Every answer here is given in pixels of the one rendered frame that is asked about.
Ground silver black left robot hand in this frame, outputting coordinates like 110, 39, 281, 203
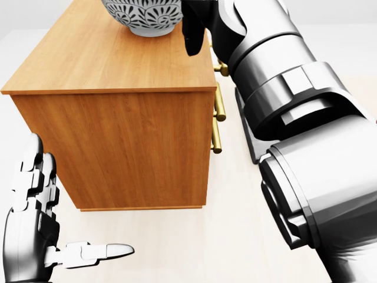
1, 133, 135, 283

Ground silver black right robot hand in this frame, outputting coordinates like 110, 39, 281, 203
181, 0, 303, 65

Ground grey patterned bowl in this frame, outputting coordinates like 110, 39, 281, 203
101, 0, 184, 38

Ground wooden cabinet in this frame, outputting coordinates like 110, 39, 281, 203
0, 0, 218, 212

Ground brass drawer handle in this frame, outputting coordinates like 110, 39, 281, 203
212, 82, 227, 122
210, 119, 223, 154
207, 31, 230, 77

